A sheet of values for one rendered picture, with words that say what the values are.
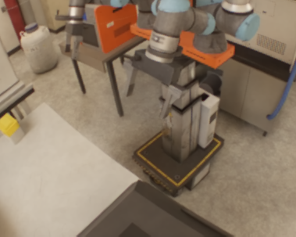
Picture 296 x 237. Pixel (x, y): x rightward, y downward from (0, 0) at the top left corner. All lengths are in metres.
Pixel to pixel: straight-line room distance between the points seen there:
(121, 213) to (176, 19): 0.46
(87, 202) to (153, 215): 0.43
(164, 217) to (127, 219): 0.07
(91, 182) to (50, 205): 0.20
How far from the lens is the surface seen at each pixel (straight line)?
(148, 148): 1.70
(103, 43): 1.88
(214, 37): 0.92
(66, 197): 0.90
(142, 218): 0.47
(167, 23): 0.58
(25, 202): 0.98
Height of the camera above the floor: 1.64
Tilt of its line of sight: 44 degrees down
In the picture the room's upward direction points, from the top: 8 degrees counter-clockwise
